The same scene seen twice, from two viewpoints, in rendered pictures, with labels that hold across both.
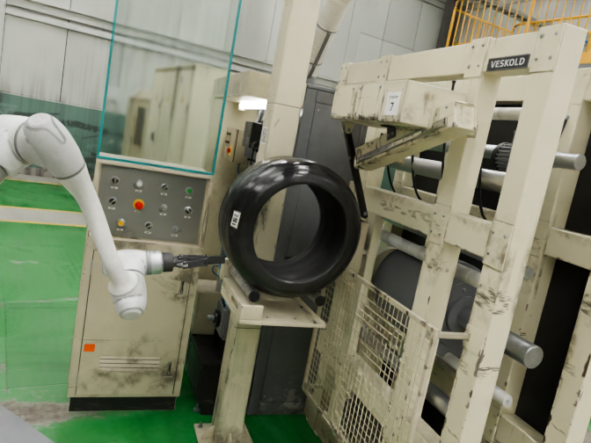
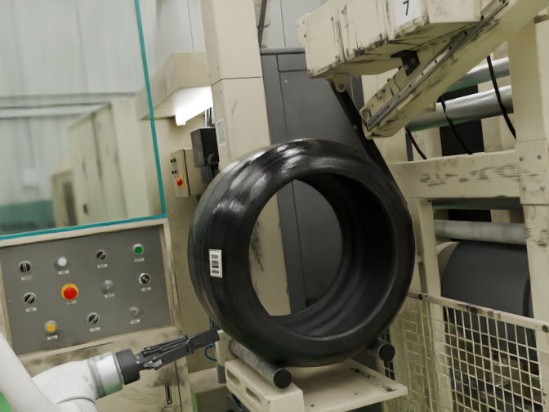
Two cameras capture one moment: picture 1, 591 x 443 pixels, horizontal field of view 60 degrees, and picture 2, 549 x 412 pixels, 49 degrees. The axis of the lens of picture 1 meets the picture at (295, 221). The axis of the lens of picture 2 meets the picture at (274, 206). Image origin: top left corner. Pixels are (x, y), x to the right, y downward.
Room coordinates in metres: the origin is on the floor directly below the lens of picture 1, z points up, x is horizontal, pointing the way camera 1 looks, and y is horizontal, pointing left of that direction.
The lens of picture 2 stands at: (0.54, 0.06, 1.37)
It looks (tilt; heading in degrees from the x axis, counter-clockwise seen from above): 3 degrees down; 0
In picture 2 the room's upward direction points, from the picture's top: 7 degrees counter-clockwise
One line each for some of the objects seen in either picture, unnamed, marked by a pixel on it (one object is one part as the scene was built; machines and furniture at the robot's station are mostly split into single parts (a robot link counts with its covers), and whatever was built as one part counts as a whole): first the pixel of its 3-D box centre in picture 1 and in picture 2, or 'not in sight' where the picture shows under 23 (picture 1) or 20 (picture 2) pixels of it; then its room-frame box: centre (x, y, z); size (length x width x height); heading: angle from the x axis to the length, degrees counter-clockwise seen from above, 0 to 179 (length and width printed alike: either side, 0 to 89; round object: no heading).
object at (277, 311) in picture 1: (271, 307); (311, 386); (2.12, 0.04, 0.80); 0.37 x 0.36 x 0.02; 111
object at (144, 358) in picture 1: (136, 281); (101, 406); (2.61, 0.76, 0.63); 0.56 x 0.41 x 1.27; 111
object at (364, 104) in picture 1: (389, 107); (395, 26); (2.11, -0.29, 1.71); 0.61 x 0.25 x 0.15; 21
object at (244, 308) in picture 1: (240, 297); (260, 385); (2.07, 0.17, 0.84); 0.36 x 0.09 x 0.06; 21
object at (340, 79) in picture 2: (347, 127); (337, 84); (2.35, -0.15, 1.61); 0.06 x 0.06 x 0.05; 21
